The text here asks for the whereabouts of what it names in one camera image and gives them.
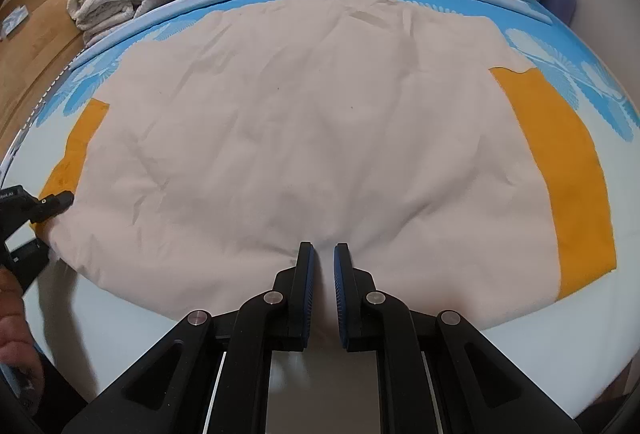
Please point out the blue orange printed bedsheet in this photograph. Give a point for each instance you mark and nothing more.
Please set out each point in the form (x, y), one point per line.
(575, 174)

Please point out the beige collared shirt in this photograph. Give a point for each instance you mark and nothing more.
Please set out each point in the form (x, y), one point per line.
(300, 124)

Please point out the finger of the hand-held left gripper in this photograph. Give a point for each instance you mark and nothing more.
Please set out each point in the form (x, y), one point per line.
(52, 203)
(30, 261)

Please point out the person's left hand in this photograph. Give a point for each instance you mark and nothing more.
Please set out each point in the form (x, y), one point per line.
(15, 334)

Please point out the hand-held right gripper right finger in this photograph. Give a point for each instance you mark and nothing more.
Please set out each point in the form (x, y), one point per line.
(341, 274)

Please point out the small white blue box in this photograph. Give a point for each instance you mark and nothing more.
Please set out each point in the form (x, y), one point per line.
(14, 20)

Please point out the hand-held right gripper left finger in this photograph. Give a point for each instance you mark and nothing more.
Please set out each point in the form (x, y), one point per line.
(309, 274)

